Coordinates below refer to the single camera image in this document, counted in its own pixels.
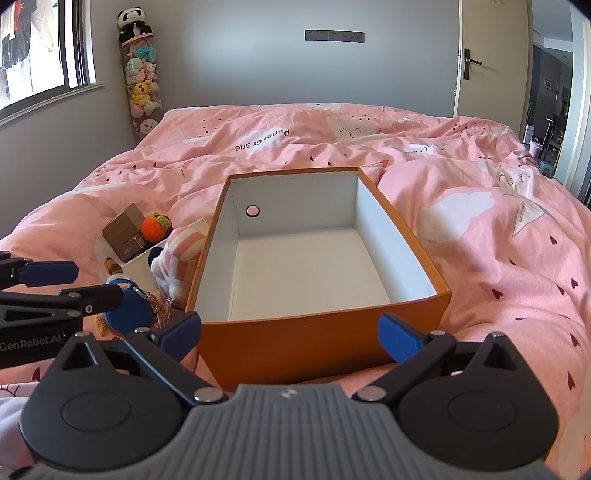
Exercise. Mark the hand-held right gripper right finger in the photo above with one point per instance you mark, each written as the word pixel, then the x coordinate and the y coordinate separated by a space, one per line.
pixel 397 339

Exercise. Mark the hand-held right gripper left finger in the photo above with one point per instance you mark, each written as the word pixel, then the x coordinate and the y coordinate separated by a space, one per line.
pixel 182 330

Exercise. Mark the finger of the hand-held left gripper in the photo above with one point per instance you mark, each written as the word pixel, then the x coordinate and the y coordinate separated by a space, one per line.
pixel 92 299
pixel 51 273

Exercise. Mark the white glasses case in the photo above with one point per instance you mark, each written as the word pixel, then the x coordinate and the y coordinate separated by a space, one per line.
pixel 138 266

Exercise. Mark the orange cardboard box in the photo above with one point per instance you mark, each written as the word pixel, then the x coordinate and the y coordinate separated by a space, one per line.
pixel 300 263

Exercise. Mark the metal key bunch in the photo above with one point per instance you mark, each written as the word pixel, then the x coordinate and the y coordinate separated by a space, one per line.
pixel 160 308

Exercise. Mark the small corked glass bottle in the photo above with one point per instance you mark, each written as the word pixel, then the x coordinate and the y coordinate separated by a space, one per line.
pixel 113 270

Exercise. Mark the patterned brown small box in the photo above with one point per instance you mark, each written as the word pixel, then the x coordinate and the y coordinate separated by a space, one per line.
pixel 131 248

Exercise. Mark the pink striped plush toy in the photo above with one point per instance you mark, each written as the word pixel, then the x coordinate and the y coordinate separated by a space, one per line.
pixel 180 254

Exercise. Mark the orange crochet fruit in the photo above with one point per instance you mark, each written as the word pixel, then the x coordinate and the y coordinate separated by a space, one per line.
pixel 154 227

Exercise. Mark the pink printed blanket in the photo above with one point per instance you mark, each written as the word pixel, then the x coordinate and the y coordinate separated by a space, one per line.
pixel 485 258

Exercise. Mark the clear tube of plush toys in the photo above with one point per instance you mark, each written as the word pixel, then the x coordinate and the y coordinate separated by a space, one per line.
pixel 143 87

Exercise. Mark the window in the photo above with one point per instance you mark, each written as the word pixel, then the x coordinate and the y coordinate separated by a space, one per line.
pixel 37 50

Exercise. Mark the small white bin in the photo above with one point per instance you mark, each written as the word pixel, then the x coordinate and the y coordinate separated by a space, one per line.
pixel 535 147

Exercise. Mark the panda plush toy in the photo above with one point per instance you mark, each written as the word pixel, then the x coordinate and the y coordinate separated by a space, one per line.
pixel 133 21

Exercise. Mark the white door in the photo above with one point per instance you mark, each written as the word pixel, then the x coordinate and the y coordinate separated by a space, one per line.
pixel 494 60

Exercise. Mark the grey wall switch panel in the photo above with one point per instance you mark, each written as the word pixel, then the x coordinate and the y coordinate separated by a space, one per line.
pixel 334 36

